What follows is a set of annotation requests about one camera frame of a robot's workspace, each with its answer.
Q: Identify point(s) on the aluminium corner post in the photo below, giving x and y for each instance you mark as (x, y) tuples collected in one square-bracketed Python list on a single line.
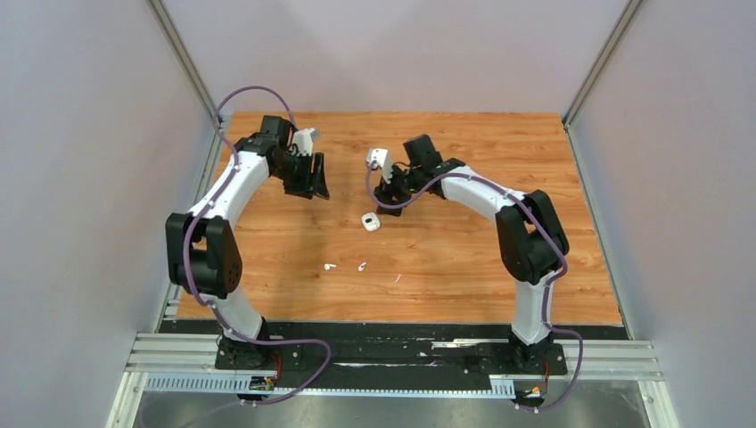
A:
[(619, 30), (172, 34)]

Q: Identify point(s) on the white slotted cable duct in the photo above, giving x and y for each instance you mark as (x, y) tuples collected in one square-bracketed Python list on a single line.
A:
[(493, 388)]

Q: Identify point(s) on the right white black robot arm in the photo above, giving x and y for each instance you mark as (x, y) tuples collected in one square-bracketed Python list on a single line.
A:
[(531, 241)]

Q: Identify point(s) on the aluminium frame rail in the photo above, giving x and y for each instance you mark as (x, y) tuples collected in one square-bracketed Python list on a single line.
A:
[(196, 353)]

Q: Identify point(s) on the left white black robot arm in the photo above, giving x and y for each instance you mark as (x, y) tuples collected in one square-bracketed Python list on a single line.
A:
[(202, 253)]

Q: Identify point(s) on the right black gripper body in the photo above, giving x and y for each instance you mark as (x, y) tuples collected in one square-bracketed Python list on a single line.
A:
[(401, 187)]

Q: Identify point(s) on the left aluminium corner post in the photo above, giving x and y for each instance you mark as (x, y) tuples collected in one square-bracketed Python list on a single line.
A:
[(172, 34)]

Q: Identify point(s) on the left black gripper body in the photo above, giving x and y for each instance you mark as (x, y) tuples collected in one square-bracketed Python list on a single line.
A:
[(298, 177)]

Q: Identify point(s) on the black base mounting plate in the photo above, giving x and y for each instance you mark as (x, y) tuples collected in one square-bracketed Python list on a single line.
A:
[(395, 356)]

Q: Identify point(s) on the white earbud charging case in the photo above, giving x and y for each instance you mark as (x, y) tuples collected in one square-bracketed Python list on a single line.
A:
[(371, 222)]

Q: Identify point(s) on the right aluminium corner post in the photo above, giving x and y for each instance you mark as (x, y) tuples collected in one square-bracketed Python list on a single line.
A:
[(619, 30)]

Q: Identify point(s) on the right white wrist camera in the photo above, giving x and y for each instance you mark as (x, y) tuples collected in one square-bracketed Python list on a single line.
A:
[(380, 159)]

